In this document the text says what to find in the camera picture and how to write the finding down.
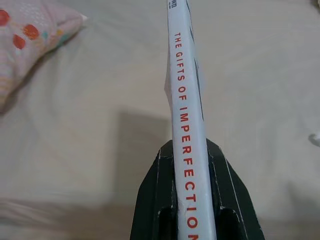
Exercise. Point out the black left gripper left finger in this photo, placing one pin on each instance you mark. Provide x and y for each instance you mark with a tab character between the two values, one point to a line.
155	200

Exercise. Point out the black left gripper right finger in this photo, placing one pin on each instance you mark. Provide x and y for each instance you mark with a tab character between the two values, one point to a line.
232	200

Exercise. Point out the white book blue letters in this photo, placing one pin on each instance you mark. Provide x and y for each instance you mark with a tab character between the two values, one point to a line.
187	125

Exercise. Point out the pink patterned pillow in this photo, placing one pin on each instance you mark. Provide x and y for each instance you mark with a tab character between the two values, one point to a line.
25	50

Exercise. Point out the cream sheeted bed mattress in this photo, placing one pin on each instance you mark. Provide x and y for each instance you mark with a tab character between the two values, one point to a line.
100	87

